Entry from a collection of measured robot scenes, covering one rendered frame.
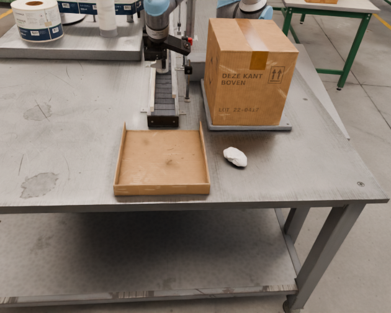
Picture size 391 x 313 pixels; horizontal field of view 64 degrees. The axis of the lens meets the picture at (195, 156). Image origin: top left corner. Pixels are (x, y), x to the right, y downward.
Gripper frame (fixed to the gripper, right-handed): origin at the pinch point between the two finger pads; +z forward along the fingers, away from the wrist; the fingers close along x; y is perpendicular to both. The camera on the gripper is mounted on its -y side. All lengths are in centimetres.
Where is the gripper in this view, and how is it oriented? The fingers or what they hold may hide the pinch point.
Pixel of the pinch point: (164, 67)
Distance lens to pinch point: 129.1
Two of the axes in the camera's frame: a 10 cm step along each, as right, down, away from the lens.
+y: -10.0, 0.1, -0.9
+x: 0.4, 9.4, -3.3
